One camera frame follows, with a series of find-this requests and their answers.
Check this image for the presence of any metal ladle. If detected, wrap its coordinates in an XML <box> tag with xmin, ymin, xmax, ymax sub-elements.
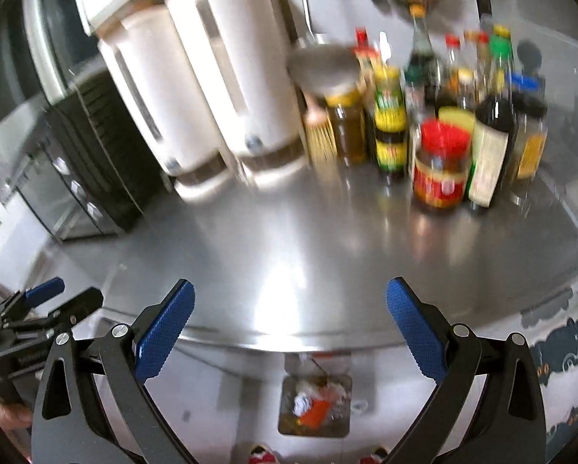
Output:
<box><xmin>288</xmin><ymin>0</ymin><xmax>363</xmax><ymax>96</ymax></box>

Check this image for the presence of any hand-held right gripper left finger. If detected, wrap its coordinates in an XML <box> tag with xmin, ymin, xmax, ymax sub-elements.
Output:
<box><xmin>31</xmin><ymin>278</ymin><xmax>199</xmax><ymax>464</ymax></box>

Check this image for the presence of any large white grain dispenser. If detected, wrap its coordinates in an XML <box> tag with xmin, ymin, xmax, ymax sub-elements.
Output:
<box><xmin>163</xmin><ymin>0</ymin><xmax>310</xmax><ymax>190</ymax></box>

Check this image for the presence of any black countertop oven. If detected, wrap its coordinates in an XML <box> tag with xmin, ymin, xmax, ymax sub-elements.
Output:
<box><xmin>16</xmin><ymin>65</ymin><xmax>175</xmax><ymax>243</ymax></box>

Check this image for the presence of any golden oil jar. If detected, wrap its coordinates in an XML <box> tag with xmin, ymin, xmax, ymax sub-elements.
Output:
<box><xmin>325</xmin><ymin>88</ymin><xmax>370</xmax><ymax>165</ymax></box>

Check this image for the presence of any dark bottle white label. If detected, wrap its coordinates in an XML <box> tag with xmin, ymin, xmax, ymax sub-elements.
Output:
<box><xmin>467</xmin><ymin>92</ymin><xmax>518</xmax><ymax>210</ymax></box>

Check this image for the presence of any orange crumpled wrapper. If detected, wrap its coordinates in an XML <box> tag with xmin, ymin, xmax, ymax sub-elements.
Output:
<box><xmin>299</xmin><ymin>396</ymin><xmax>335</xmax><ymax>427</ymax></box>

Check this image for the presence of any tall dark yellow cap bottle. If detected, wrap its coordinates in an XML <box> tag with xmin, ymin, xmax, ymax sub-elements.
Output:
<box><xmin>404</xmin><ymin>5</ymin><xmax>440</xmax><ymax>107</ymax></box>

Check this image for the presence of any grey cat wall sticker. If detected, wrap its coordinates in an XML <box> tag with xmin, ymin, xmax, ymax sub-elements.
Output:
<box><xmin>518</xmin><ymin>287</ymin><xmax>576</xmax><ymax>333</ymax></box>

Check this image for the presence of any grey waste bin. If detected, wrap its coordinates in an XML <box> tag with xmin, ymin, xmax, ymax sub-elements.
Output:
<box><xmin>277</xmin><ymin>354</ymin><xmax>356</xmax><ymax>439</ymax></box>

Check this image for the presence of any slim red cap bottle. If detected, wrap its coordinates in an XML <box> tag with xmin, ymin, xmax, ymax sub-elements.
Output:
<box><xmin>353</xmin><ymin>28</ymin><xmax>383</xmax><ymax>103</ymax></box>

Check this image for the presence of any red patterned slipper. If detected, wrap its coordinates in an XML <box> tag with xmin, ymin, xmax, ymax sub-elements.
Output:
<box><xmin>360</xmin><ymin>446</ymin><xmax>392</xmax><ymax>464</ymax></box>
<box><xmin>247</xmin><ymin>444</ymin><xmax>281</xmax><ymax>464</ymax></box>

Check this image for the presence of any straw pot brush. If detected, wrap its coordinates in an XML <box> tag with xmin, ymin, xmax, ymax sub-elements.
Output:
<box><xmin>303</xmin><ymin>91</ymin><xmax>341</xmax><ymax>166</ymax></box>

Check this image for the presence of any small white grain dispenser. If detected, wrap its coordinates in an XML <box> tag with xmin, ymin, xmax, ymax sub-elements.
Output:
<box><xmin>98</xmin><ymin>5</ymin><xmax>236</xmax><ymax>204</ymax></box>

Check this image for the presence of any yellow green label bottle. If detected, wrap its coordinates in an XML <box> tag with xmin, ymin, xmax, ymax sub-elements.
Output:
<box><xmin>372</xmin><ymin>65</ymin><xmax>409</xmax><ymax>181</ymax></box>

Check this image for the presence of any person's left hand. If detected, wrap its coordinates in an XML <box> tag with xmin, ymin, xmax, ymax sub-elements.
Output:
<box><xmin>0</xmin><ymin>389</ymin><xmax>32</xmax><ymax>429</ymax></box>

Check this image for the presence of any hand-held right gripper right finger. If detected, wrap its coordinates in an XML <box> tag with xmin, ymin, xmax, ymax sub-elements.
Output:
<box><xmin>386</xmin><ymin>277</ymin><xmax>548</xmax><ymax>464</ymax></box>

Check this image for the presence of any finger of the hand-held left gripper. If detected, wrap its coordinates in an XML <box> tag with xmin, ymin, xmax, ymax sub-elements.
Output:
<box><xmin>52</xmin><ymin>287</ymin><xmax>104</xmax><ymax>326</ymax></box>
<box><xmin>24</xmin><ymin>278</ymin><xmax>66</xmax><ymax>303</ymax></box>

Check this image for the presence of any blue cap yellow bottle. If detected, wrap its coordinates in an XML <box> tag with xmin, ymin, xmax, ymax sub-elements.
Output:
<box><xmin>508</xmin><ymin>74</ymin><xmax>549</xmax><ymax>183</ymax></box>

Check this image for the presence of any red lid sauce jar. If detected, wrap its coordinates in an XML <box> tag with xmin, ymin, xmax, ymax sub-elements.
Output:
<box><xmin>411</xmin><ymin>118</ymin><xmax>472</xmax><ymax>214</ymax></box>

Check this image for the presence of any red cap dark bottle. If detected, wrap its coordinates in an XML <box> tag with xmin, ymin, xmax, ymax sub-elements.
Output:
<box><xmin>442</xmin><ymin>34</ymin><xmax>465</xmax><ymax>108</ymax></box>

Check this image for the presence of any green cap bottle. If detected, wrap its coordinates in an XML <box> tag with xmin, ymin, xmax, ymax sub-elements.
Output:
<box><xmin>489</xmin><ymin>26</ymin><xmax>518</xmax><ymax>98</ymax></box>

